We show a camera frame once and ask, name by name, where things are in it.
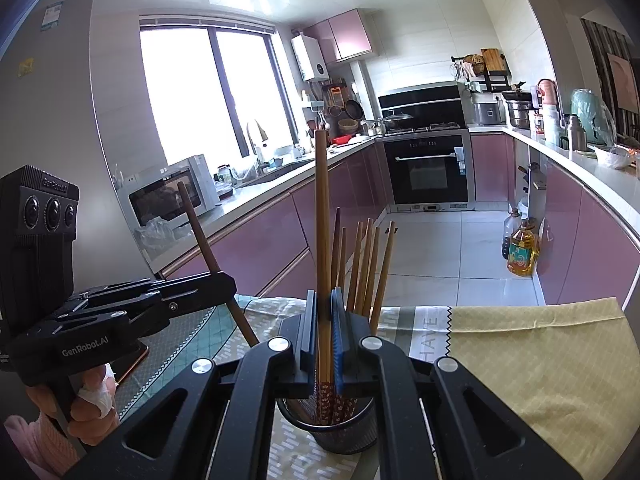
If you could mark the pink kitchen counter cabinets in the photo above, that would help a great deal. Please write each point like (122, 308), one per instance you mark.
(580, 240)

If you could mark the white bottle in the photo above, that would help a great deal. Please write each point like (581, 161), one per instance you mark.
(552, 125)

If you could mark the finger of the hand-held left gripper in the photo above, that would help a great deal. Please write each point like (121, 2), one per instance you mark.
(200, 297)
(150, 286)

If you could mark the person's left forearm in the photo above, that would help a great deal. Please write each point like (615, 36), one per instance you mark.
(35, 445)

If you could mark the light wooden chopstick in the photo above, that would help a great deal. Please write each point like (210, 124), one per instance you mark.
(321, 210)

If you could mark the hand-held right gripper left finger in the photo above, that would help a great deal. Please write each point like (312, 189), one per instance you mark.
(310, 330)

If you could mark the clear plastic bottle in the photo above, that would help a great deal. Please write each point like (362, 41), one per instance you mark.
(511, 235)

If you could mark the clear plastic bag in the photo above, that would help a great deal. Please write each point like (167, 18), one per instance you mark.
(160, 235)

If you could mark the pink kettle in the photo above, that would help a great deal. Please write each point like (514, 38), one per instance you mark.
(549, 91)

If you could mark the white microwave oven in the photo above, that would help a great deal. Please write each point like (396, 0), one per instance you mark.
(195, 185)

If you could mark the dark brown wooden chopstick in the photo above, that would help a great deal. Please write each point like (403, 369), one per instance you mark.
(200, 240)

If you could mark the framed wall painting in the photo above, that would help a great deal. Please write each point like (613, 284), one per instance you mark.
(625, 80)

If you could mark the pink wall cabinet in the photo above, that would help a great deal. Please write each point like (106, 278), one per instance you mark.
(350, 35)

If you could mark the silver rice cooker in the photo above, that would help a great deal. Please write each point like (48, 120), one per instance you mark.
(487, 114)

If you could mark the yellow cooking oil bottle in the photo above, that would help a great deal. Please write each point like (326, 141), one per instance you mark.
(522, 255)

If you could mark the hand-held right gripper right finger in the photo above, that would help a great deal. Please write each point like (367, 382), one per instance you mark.
(342, 340)

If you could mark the red basin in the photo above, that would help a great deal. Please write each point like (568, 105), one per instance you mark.
(342, 139)

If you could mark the lidded wok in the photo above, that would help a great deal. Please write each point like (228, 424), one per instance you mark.
(398, 122)

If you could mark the patchwork printed tablecloth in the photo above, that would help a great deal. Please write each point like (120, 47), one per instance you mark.
(525, 360)

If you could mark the pink sink counter cabinets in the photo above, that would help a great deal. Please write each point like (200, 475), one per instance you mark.
(280, 220)

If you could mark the black built-in oven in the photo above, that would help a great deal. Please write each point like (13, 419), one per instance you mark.
(425, 175)

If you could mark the bunch of wooden chopsticks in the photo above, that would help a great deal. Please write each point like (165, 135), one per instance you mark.
(367, 270)

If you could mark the black wall rack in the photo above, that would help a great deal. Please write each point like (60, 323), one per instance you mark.
(495, 80)

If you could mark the person's left hand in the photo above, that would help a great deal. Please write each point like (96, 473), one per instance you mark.
(95, 405)

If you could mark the sink faucet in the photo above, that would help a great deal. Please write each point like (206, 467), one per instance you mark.
(255, 140)

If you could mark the black smartphone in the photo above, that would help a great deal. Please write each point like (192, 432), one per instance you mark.
(131, 362)

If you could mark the wicker basket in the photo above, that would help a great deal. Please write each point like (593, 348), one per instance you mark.
(348, 126)

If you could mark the hanging frying pan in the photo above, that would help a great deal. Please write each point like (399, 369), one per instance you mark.
(353, 110)

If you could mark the grey refrigerator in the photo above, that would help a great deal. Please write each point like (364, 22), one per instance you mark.
(60, 110)

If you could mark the kitchen window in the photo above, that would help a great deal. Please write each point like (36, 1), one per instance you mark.
(175, 95)

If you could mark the white water heater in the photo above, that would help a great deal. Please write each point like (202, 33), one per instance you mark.
(310, 57)

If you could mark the steel thermos flask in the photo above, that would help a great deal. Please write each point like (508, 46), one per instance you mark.
(575, 132)

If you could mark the wooden cutting board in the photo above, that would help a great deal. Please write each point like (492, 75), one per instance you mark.
(491, 60)

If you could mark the green covered appliance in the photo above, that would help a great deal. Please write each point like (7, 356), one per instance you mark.
(590, 115)

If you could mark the black mesh holder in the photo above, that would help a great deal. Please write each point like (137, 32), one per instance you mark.
(345, 435)

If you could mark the white bowl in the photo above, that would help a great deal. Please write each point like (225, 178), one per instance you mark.
(614, 159)

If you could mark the steel steamer pot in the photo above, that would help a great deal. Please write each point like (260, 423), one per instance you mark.
(519, 112)

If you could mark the black range hood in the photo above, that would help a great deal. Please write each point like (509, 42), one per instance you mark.
(425, 102)

